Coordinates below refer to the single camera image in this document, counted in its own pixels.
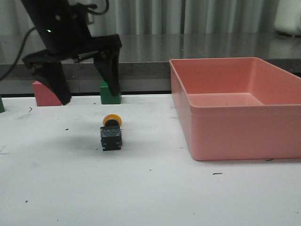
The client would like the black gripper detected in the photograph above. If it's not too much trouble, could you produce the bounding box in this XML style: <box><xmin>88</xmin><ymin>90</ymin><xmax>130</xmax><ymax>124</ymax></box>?
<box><xmin>22</xmin><ymin>0</ymin><xmax>122</xmax><ymax>105</ymax></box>

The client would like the yellow push button switch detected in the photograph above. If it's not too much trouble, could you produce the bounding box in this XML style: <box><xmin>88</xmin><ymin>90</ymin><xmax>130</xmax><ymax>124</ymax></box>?
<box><xmin>100</xmin><ymin>113</ymin><xmax>122</xmax><ymax>151</ymax></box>

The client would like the green cube block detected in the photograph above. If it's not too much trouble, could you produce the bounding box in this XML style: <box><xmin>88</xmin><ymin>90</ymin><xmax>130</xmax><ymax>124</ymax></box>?
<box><xmin>100</xmin><ymin>81</ymin><xmax>122</xmax><ymax>105</ymax></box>

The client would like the pink cube block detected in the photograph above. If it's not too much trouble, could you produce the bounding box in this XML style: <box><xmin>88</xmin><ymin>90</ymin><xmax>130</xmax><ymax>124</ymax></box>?
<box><xmin>32</xmin><ymin>81</ymin><xmax>62</xmax><ymax>106</ymax></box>

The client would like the grey stone ledge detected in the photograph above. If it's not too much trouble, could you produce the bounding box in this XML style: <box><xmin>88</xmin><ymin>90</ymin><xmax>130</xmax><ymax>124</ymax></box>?
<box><xmin>0</xmin><ymin>33</ymin><xmax>301</xmax><ymax>96</ymax></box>

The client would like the dark green block at edge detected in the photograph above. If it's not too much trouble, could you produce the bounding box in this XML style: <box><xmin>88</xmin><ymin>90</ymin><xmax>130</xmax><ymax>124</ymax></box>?
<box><xmin>0</xmin><ymin>98</ymin><xmax>5</xmax><ymax>113</ymax></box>

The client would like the pink plastic bin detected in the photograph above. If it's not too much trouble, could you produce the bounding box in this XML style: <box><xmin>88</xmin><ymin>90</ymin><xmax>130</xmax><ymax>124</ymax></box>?
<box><xmin>170</xmin><ymin>57</ymin><xmax>301</xmax><ymax>161</ymax></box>

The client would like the white appliance in background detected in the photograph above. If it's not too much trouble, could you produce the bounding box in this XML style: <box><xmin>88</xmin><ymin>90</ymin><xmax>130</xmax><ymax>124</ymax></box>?
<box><xmin>274</xmin><ymin>0</ymin><xmax>301</xmax><ymax>36</ymax></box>

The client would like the black cable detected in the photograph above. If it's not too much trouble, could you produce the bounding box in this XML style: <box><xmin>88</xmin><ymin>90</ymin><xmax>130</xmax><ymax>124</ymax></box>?
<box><xmin>0</xmin><ymin>27</ymin><xmax>37</xmax><ymax>81</ymax></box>

